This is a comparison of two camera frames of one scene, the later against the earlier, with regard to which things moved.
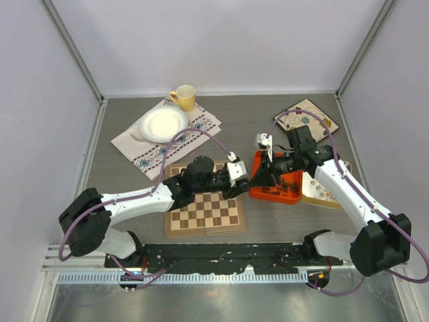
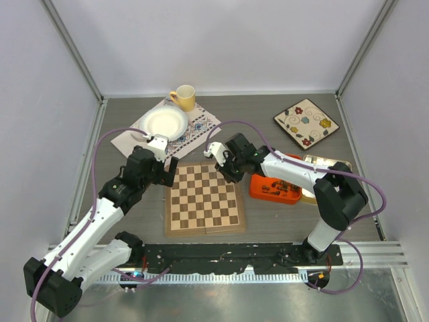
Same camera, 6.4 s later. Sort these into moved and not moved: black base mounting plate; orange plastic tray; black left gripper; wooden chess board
Moved: black left gripper
Not moved: orange plastic tray; black base mounting plate; wooden chess board
